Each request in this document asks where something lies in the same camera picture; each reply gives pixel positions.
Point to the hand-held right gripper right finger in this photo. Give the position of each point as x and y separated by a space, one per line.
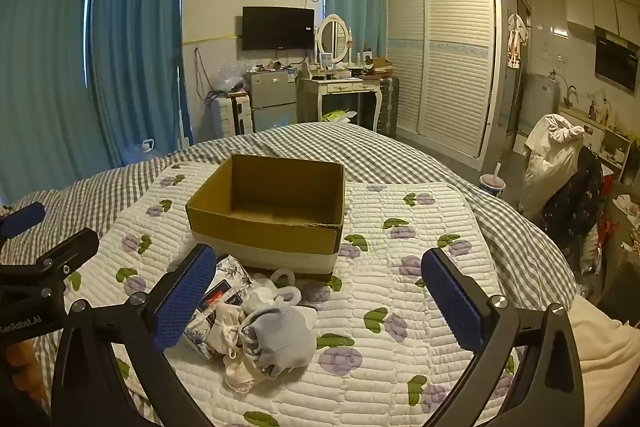
452 302

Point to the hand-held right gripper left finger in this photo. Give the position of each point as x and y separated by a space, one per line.
184 298

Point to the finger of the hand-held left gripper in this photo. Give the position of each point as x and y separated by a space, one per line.
70 247
22 217

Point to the floral print packet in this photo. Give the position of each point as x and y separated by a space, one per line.
232 277

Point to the cream lace cloth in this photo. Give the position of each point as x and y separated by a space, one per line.
231 324

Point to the cardboard box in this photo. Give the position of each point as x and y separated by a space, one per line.
260 232

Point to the grey blue underwear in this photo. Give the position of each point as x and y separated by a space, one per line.
285 337

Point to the person's left hand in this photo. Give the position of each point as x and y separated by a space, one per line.
22 367

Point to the white quilted flower mat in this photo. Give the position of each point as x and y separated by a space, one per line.
380 267

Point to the clear water jug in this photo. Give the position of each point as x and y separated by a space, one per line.
145 152

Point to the drink cup with straw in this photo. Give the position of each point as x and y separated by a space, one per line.
492 184

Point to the grey checkered bed sheet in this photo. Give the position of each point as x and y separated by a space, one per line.
400 157

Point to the dark floral garment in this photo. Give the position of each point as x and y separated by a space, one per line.
575 202

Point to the white fleece blanket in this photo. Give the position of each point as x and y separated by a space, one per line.
605 357

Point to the white mop pole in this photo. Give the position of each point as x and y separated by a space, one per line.
181 107

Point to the white suitcase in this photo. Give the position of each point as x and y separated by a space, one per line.
227 117

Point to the yellow green packet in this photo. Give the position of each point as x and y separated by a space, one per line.
337 115

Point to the silver mini fridge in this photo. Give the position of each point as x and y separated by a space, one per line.
274 97

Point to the grey washing machine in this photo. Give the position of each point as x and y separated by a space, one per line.
542 99

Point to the white shelf unit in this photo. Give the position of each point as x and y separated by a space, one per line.
612 147

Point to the clear plastic bag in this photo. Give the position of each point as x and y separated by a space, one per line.
231 79

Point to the white dressing table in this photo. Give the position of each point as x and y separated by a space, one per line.
345 85

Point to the white slatted wardrobe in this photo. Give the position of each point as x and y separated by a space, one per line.
450 57

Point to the hanging pink white clothes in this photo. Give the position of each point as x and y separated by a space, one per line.
517 38

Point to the white oval mirror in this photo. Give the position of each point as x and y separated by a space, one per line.
333 38

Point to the black range hood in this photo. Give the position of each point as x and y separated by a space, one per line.
617 62

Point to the black wall television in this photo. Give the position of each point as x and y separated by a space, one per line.
278 28

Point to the white wall cabinets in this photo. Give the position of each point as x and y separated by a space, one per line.
595 7

